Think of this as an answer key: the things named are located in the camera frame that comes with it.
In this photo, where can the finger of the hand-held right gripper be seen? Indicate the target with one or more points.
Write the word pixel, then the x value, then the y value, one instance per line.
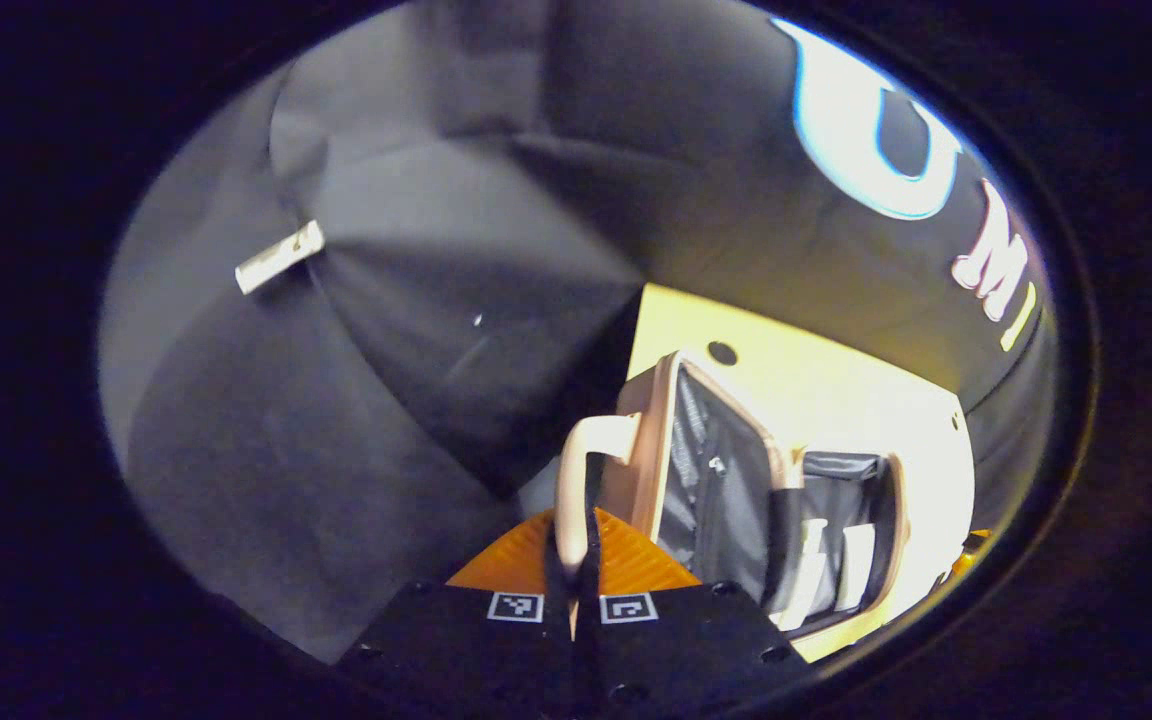
pixel 973 548

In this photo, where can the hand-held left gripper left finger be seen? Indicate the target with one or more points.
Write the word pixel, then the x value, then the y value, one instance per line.
pixel 476 650

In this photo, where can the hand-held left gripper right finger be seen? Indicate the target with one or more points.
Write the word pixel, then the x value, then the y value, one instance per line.
pixel 676 650

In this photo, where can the white squeeze tube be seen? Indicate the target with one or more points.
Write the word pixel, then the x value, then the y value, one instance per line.
pixel 856 565

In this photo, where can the white pump bottle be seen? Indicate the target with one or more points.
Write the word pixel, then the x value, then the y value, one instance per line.
pixel 802 580

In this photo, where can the pink suitcase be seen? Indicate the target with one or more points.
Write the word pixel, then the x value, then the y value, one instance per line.
pixel 726 500

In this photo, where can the black backdrop cloth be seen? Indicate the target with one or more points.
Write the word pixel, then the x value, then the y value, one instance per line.
pixel 416 400

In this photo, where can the white cloth clip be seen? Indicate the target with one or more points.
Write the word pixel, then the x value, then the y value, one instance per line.
pixel 278 258

